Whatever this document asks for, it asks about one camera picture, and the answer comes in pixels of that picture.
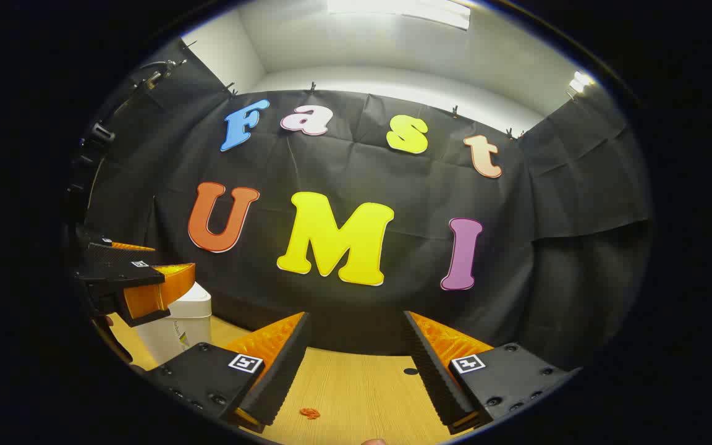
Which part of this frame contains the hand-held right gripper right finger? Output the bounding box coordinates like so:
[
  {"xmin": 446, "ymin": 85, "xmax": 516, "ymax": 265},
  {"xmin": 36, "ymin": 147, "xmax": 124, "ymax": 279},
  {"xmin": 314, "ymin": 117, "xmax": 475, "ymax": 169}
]
[{"xmin": 401, "ymin": 310, "xmax": 582, "ymax": 435}]

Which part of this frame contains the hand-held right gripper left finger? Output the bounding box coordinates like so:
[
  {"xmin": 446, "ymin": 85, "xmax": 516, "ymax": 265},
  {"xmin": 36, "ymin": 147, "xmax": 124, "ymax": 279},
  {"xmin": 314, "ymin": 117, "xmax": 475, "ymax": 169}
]
[{"xmin": 146, "ymin": 311, "xmax": 312, "ymax": 433}]

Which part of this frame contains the white desktop garbage bin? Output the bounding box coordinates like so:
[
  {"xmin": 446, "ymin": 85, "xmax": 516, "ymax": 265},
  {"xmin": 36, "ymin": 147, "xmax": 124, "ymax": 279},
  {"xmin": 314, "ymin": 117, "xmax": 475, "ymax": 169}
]
[{"xmin": 135, "ymin": 281, "xmax": 213, "ymax": 367}]

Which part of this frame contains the wooden desktop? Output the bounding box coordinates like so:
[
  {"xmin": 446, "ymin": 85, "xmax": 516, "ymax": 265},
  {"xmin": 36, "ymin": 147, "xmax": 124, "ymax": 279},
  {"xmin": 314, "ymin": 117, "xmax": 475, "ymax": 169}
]
[{"xmin": 106, "ymin": 312, "xmax": 505, "ymax": 445}]

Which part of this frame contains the black backdrop cloth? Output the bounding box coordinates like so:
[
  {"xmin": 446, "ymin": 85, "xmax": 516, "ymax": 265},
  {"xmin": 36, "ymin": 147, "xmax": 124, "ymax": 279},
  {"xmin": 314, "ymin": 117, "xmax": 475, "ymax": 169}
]
[{"xmin": 81, "ymin": 37, "xmax": 653, "ymax": 371}]

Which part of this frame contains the small ceiling light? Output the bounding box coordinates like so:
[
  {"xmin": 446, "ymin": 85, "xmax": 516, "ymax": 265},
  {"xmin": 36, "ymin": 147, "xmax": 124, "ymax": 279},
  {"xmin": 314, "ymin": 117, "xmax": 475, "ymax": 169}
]
[{"xmin": 568, "ymin": 70, "xmax": 596, "ymax": 95}]

